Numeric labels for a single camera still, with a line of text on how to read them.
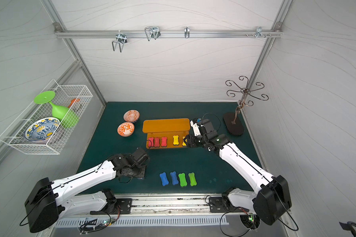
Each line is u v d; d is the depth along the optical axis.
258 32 0.77
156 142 0.95
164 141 0.96
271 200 0.39
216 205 0.73
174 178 0.81
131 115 1.11
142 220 0.70
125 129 1.02
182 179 0.80
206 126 0.60
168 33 0.80
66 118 0.63
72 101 0.79
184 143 0.93
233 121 1.05
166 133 1.01
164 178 0.81
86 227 0.69
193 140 0.70
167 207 0.75
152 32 0.76
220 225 0.64
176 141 0.95
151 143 0.96
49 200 0.40
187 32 0.79
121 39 0.78
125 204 0.73
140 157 0.63
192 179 0.80
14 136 0.55
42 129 0.62
